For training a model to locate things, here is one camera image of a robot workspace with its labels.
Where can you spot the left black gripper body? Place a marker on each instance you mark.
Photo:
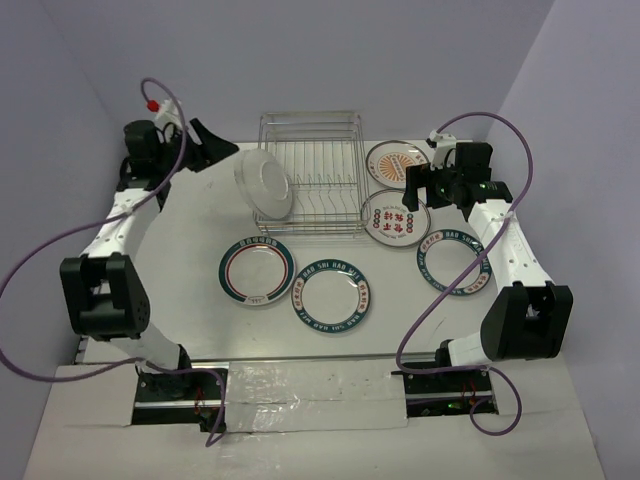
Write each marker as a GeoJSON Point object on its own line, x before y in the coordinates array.
{"type": "Point", "coordinates": [168, 156]}

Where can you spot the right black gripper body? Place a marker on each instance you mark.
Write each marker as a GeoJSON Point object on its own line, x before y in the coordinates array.
{"type": "Point", "coordinates": [447, 179]}

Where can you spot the orange sunburst plate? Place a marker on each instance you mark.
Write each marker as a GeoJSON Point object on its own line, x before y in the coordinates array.
{"type": "Point", "coordinates": [386, 162]}

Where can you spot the red character plate green rim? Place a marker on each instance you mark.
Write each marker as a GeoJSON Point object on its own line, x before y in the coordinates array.
{"type": "Point", "coordinates": [390, 223]}

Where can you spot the teal lettered rim plate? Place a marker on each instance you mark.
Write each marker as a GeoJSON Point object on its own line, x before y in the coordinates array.
{"type": "Point", "coordinates": [444, 254]}
{"type": "Point", "coordinates": [331, 296]}

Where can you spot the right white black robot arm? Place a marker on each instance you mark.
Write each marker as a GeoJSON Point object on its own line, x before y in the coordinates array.
{"type": "Point", "coordinates": [529, 317]}

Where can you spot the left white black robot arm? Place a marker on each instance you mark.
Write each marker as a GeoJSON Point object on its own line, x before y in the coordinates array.
{"type": "Point", "coordinates": [104, 294]}

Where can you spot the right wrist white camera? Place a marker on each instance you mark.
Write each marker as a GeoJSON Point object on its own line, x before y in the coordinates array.
{"type": "Point", "coordinates": [443, 145]}

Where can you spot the wrist white camera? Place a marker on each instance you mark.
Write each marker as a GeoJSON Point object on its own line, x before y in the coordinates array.
{"type": "Point", "coordinates": [443, 145]}
{"type": "Point", "coordinates": [165, 112]}

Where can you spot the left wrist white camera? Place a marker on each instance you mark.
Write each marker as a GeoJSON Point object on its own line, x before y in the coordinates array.
{"type": "Point", "coordinates": [165, 112]}

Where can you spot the silver wire dish rack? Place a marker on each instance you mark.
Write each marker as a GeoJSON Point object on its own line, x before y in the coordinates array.
{"type": "Point", "coordinates": [323, 156]}

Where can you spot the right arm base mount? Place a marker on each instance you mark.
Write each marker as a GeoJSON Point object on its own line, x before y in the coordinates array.
{"type": "Point", "coordinates": [447, 394]}

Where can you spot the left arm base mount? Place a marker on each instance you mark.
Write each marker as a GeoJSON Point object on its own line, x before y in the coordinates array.
{"type": "Point", "coordinates": [191, 398]}

